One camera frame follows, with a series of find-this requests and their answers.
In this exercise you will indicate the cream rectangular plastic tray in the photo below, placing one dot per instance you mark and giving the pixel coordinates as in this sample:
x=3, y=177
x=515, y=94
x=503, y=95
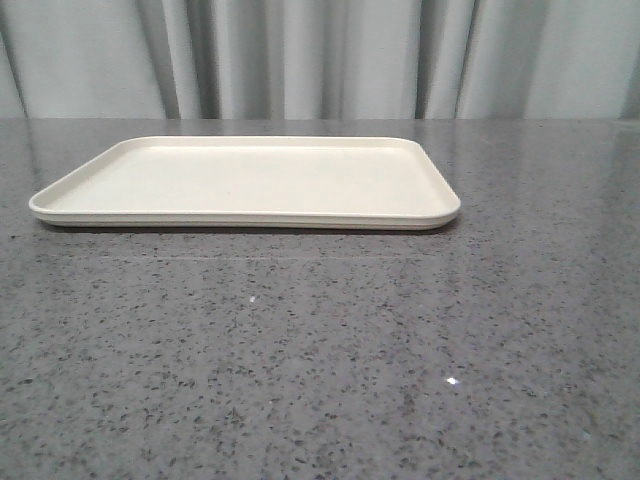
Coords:
x=381, y=183

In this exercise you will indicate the grey-white pleated curtain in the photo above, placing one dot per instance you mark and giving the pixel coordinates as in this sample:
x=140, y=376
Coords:
x=296, y=60

